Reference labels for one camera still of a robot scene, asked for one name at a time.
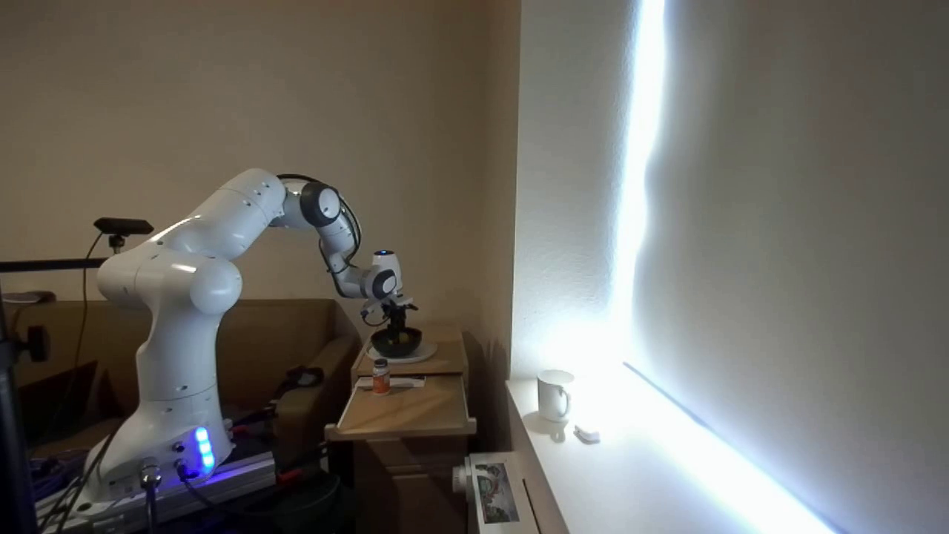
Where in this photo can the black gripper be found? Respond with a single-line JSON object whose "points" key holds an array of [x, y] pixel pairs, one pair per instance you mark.
{"points": [[396, 337]]}

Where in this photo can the robot base with blue lights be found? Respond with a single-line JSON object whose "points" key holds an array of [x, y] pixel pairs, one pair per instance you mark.
{"points": [[179, 479]]}

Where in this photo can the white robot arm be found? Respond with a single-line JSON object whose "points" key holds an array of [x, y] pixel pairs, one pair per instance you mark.
{"points": [[188, 281]]}

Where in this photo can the open wooden drawer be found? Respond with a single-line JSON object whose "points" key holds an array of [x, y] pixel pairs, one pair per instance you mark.
{"points": [[411, 414]]}

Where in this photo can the orange white purple bottle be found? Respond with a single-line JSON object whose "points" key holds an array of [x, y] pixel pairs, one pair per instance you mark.
{"points": [[381, 374]]}

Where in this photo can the wooden nightstand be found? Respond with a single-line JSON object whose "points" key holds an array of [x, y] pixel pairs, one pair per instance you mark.
{"points": [[403, 485]]}

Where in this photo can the white mug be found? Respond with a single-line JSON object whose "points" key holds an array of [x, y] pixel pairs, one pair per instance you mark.
{"points": [[556, 396]]}

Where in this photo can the small white sill object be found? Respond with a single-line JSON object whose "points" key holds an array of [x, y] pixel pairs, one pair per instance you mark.
{"points": [[586, 433]]}

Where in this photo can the white window blind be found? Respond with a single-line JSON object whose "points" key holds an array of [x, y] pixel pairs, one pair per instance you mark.
{"points": [[734, 224]]}

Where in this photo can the white wall heater unit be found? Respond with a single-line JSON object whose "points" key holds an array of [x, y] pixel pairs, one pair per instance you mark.
{"points": [[497, 494]]}

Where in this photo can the black camera on stand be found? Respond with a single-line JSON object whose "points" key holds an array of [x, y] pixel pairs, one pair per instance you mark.
{"points": [[113, 230]]}

